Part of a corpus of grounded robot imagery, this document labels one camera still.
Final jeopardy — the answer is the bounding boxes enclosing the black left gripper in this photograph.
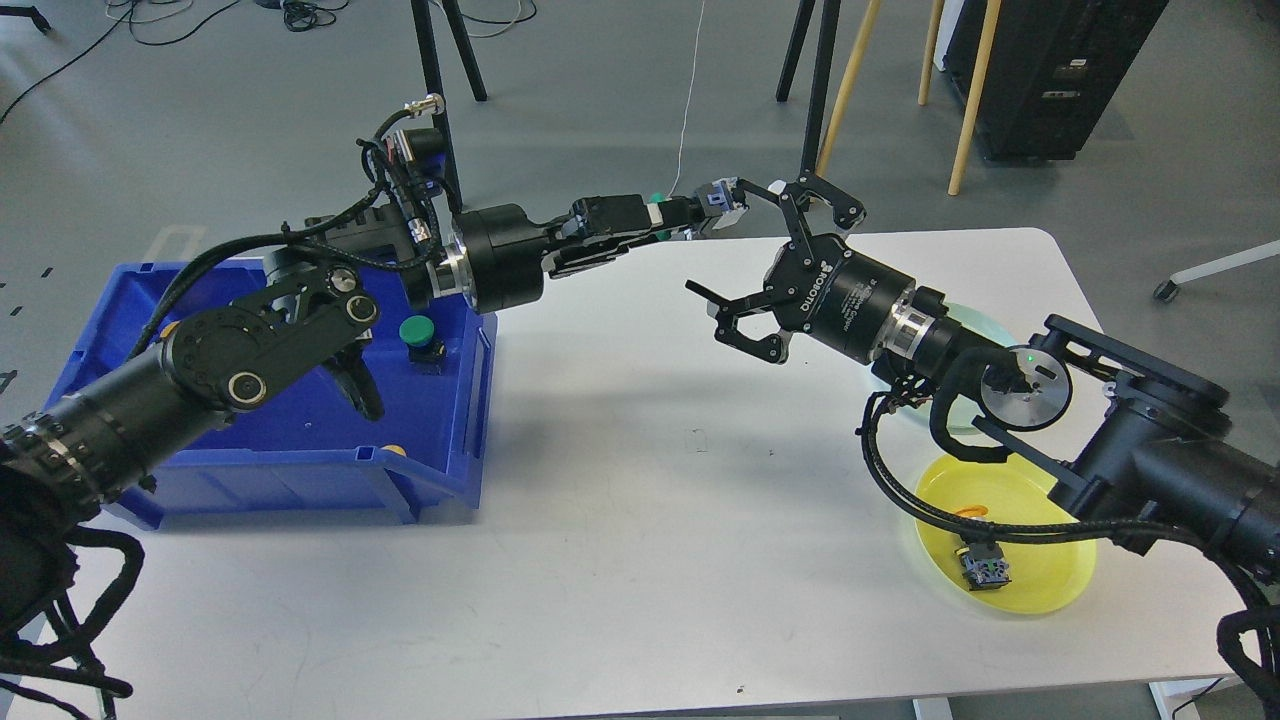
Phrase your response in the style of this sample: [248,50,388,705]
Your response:
[452,193,684,314]

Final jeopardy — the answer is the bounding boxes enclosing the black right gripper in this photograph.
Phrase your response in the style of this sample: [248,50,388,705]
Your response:
[685,176,916,366]

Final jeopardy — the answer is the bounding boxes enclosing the green push button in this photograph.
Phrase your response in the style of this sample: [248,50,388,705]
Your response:
[646,177,749,242]
[398,314,447,375]

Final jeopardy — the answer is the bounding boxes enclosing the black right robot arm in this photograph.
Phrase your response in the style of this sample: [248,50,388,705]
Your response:
[687,177,1279,719]

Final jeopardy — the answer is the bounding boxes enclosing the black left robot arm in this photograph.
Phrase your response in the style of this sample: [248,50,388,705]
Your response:
[3,94,742,717]

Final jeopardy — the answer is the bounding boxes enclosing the light green plate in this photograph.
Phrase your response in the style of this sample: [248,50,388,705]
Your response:
[901,304,1020,436]

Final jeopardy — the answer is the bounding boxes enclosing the yellow plate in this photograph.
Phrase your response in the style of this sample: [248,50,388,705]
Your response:
[915,455,1098,615]

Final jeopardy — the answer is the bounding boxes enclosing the black tripod stand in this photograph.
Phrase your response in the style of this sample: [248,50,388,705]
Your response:
[774,1,842,176]
[410,1,488,213]

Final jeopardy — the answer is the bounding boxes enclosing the black cabinet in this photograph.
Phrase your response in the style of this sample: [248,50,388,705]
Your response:
[975,1,1167,165]

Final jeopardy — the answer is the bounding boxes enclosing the wooden easel legs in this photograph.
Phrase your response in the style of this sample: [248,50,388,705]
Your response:
[815,0,997,197]

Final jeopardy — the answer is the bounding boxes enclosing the blue plastic bin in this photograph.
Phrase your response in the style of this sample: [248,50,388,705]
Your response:
[22,259,497,529]

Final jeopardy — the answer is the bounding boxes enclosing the white chair base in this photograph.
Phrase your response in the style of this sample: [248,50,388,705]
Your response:
[1152,240,1279,304]

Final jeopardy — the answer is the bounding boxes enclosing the white cable with plug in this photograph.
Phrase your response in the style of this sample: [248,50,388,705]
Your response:
[668,0,709,199]

